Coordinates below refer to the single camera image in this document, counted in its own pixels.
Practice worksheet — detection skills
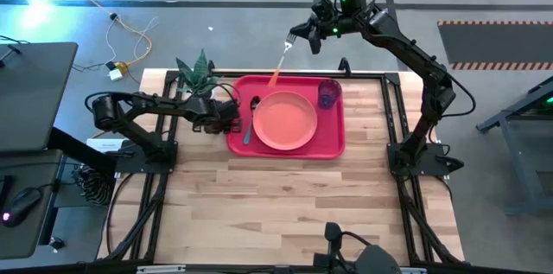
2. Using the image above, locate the white floor cable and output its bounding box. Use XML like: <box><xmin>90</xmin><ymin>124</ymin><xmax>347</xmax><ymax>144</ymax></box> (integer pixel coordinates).
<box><xmin>105</xmin><ymin>16</ymin><xmax>160</xmax><ymax>70</ymax></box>

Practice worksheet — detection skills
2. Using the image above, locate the red plastic tray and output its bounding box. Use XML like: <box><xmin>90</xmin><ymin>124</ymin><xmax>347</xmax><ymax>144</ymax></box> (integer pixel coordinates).
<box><xmin>226</xmin><ymin>74</ymin><xmax>346</xmax><ymax>161</ymax></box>

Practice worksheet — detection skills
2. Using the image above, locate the black computer desk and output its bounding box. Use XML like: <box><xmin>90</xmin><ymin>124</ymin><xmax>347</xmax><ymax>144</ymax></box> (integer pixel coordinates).
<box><xmin>0</xmin><ymin>149</ymin><xmax>65</xmax><ymax>261</ymax></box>

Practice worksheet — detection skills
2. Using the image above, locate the black mat with orange stripes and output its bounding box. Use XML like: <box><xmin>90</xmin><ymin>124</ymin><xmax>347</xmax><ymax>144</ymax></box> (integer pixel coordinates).
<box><xmin>436</xmin><ymin>20</ymin><xmax>553</xmax><ymax>71</ymax></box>

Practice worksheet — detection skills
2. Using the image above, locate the blue faceted plastic cup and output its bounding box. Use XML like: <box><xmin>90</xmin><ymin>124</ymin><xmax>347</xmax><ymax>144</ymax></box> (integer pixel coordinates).
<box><xmin>318</xmin><ymin>79</ymin><xmax>342</xmax><ymax>110</ymax></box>

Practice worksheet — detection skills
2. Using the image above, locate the black keyboard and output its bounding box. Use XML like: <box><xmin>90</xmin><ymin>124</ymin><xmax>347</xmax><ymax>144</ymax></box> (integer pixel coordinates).
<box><xmin>0</xmin><ymin>174</ymin><xmax>14</xmax><ymax>214</ymax></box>

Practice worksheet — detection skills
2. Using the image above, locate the black caster wheel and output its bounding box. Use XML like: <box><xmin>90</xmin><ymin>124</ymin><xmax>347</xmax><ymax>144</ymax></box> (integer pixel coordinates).
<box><xmin>48</xmin><ymin>236</ymin><xmax>67</xmax><ymax>252</ymax></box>

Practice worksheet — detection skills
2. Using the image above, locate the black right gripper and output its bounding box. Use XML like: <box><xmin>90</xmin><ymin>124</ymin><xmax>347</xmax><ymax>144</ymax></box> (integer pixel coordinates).
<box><xmin>289</xmin><ymin>0</ymin><xmax>369</xmax><ymax>55</ymax></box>

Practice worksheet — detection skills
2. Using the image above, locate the black coiled cable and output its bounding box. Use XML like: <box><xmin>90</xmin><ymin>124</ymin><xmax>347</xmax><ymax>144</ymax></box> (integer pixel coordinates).
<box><xmin>76</xmin><ymin>164</ymin><xmax>116</xmax><ymax>206</ymax></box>

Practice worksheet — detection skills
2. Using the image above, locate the black desk support beam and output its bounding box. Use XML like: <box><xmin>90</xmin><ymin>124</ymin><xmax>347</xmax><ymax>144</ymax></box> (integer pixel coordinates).
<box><xmin>46</xmin><ymin>125</ymin><xmax>118</xmax><ymax>176</ymax></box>

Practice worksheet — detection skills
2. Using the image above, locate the fork with orange handle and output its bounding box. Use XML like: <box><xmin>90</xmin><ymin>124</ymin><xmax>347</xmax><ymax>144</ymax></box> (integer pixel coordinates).
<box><xmin>267</xmin><ymin>31</ymin><xmax>298</xmax><ymax>88</ymax></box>

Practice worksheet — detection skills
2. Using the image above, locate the blue-grey metal stand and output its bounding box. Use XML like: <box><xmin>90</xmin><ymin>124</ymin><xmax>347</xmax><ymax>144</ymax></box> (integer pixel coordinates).
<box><xmin>474</xmin><ymin>75</ymin><xmax>553</xmax><ymax>217</ymax></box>

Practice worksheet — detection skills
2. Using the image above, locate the spoon with teal handle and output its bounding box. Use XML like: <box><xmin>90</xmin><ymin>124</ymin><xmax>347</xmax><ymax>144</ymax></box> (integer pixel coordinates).
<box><xmin>242</xmin><ymin>95</ymin><xmax>262</xmax><ymax>145</ymax></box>

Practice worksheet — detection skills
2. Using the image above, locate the dark grey desk panel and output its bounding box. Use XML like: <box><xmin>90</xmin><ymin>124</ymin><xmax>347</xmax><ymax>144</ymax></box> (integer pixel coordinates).
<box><xmin>0</xmin><ymin>41</ymin><xmax>79</xmax><ymax>154</ymax></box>

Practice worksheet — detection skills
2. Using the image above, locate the black computer mouse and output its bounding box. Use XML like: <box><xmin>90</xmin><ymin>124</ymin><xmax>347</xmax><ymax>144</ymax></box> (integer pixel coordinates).
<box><xmin>2</xmin><ymin>186</ymin><xmax>43</xmax><ymax>228</ymax></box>

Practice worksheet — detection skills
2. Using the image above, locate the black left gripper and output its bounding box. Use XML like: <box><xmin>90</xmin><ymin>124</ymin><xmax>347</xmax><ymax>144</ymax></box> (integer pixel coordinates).
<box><xmin>191</xmin><ymin>99</ymin><xmax>243</xmax><ymax>135</ymax></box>

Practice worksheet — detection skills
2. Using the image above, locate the black aluminium table frame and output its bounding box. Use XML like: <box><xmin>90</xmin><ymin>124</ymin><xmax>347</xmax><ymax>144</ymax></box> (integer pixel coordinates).
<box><xmin>97</xmin><ymin>68</ymin><xmax>466</xmax><ymax>274</ymax></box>

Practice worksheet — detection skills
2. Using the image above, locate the orange plastic plate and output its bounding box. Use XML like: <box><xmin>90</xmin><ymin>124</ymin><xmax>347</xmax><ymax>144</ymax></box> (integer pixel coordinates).
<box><xmin>252</xmin><ymin>90</ymin><xmax>319</xmax><ymax>151</ymax></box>

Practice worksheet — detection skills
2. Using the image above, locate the white label card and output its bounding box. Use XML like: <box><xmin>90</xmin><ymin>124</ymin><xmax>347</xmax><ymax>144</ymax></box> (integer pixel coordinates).
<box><xmin>86</xmin><ymin>137</ymin><xmax>125</xmax><ymax>155</ymax></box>

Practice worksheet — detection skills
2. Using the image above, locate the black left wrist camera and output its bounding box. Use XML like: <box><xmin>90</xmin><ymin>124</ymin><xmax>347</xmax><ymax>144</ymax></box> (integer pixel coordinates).
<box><xmin>215</xmin><ymin>99</ymin><xmax>242</xmax><ymax>122</ymax></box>

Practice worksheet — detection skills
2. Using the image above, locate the green plant in white pot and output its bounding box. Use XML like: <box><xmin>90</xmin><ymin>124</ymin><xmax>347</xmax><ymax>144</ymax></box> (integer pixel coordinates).
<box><xmin>175</xmin><ymin>48</ymin><xmax>222</xmax><ymax>99</ymax></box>

